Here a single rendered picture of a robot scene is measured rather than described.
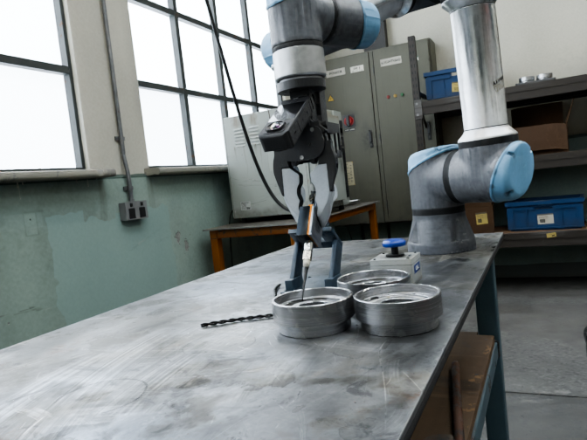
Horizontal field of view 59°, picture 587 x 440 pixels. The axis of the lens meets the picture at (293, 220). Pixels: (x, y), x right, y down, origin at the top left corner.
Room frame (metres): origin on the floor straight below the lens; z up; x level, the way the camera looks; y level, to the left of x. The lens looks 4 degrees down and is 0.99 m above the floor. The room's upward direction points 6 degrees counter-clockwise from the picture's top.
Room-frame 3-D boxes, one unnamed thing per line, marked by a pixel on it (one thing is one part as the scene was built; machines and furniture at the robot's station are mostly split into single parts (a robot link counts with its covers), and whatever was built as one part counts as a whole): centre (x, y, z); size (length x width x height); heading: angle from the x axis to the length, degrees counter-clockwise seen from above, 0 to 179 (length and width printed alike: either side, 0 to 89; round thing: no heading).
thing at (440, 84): (4.11, -1.43, 1.61); 0.52 x 0.38 x 0.22; 67
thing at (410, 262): (0.88, -0.17, 0.82); 0.08 x 0.07 x 0.05; 154
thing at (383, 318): (0.62, -0.12, 0.82); 0.10 x 0.10 x 0.04
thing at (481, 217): (4.09, -1.40, 0.64); 0.49 x 0.40 x 0.37; 69
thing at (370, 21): (0.84, -0.10, 1.23); 0.11 x 0.11 x 0.08; 38
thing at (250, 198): (3.32, -0.04, 1.10); 0.62 x 0.61 x 0.65; 154
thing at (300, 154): (0.77, -0.04, 1.07); 0.09 x 0.08 x 0.12; 157
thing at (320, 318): (0.65, -0.01, 0.82); 0.10 x 0.10 x 0.04
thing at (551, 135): (3.87, -1.88, 1.19); 0.52 x 0.42 x 0.38; 64
